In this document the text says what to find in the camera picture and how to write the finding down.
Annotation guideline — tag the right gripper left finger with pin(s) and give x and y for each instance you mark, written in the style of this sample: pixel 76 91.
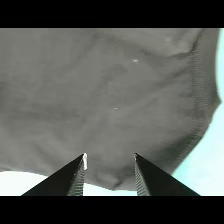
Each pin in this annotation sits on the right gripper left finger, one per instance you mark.
pixel 68 181

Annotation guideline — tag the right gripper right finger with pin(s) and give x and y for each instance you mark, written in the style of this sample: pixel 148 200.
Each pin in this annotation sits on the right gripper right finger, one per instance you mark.
pixel 153 181

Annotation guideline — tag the grey T-shirt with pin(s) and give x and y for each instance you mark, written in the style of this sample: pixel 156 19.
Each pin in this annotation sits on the grey T-shirt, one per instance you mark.
pixel 100 100

